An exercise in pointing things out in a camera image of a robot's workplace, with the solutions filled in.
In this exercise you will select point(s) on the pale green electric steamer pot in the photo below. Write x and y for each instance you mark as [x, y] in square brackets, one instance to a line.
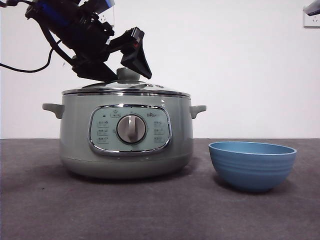
[75, 140]

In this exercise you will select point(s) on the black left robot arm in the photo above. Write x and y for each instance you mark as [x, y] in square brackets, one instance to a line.
[72, 27]

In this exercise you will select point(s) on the glass lid with green knob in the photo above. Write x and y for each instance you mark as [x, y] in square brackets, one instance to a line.
[125, 75]

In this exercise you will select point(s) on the blue ribbed bowl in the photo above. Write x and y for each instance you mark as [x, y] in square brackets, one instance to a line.
[252, 172]

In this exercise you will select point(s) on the pale grey right wrist camera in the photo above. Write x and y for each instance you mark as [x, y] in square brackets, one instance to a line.
[312, 6]

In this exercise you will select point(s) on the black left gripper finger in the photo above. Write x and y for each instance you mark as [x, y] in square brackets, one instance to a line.
[92, 70]
[137, 60]

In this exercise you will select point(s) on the white wall socket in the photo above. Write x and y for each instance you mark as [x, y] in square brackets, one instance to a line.
[110, 21]
[312, 21]

